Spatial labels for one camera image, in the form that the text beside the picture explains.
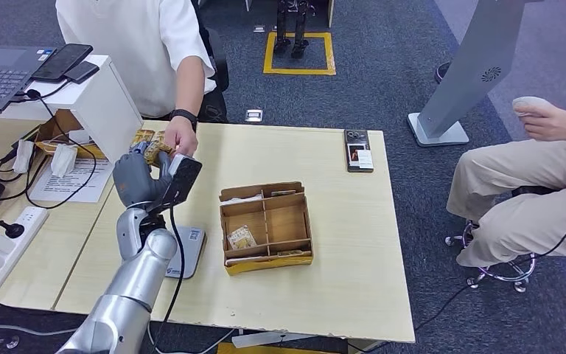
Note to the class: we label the white card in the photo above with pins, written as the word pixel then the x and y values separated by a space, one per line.
pixel 244 261

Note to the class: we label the silver floor socket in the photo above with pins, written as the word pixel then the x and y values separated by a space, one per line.
pixel 253 115

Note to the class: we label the humanoid robot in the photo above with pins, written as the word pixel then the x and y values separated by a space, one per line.
pixel 300 48

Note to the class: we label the white desk riser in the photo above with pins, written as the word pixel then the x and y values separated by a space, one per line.
pixel 102 112

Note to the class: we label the yellow floor tape square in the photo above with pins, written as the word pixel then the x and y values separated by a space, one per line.
pixel 298 71

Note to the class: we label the person's left forearm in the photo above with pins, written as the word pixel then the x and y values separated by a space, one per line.
pixel 190 83

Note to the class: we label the brown cardboard box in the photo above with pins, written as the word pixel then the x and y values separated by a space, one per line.
pixel 61 122

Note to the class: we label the hotel key card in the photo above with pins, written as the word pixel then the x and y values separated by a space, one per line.
pixel 241 238

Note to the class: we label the white folded mask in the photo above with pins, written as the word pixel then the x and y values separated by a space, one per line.
pixel 22 156
pixel 62 160

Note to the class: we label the black plug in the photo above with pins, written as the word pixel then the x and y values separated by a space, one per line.
pixel 12 229

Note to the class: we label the grey card reader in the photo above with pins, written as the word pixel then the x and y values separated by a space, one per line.
pixel 195 249

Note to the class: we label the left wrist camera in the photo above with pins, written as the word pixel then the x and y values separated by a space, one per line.
pixel 185 178

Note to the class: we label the pale wooden desk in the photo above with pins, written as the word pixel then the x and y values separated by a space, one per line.
pixel 39 273
pixel 351 244

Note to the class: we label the printed paper sheet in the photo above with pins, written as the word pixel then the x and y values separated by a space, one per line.
pixel 56 188

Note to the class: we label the white desk foot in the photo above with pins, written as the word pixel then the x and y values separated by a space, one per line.
pixel 263 338

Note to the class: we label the person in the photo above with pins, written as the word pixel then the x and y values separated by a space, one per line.
pixel 507 166
pixel 117 49

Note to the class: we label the cardboard organizer box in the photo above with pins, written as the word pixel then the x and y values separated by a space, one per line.
pixel 285 222

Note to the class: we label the black smartphone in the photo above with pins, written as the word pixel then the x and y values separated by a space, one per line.
pixel 61 61

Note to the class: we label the person's hand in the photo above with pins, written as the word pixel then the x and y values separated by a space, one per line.
pixel 554 124

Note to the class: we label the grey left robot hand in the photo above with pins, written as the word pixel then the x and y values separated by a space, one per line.
pixel 136 181

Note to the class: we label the brown smartphone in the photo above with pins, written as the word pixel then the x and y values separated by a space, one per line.
pixel 358 151

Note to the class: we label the white frame post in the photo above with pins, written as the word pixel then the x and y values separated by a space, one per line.
pixel 330 12
pixel 247 5

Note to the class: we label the black wristwatch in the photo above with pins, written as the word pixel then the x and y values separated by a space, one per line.
pixel 184 115

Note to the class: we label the white paper slips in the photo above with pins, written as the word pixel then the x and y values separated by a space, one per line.
pixel 241 199

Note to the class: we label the chrome stool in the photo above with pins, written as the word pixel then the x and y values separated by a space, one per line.
pixel 529 190

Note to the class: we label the black round base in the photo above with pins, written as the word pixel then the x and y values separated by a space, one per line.
pixel 440 71

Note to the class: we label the white power strip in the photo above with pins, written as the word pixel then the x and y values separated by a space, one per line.
pixel 31 220

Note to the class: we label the person's left hand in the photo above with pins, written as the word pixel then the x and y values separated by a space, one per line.
pixel 185 139

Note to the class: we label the yellow room key card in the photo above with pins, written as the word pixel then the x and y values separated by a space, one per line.
pixel 290 253

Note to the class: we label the small floor plate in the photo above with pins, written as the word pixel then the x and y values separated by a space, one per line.
pixel 259 28

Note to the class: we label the grey kiosk stand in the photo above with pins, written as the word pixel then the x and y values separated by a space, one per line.
pixel 478 63

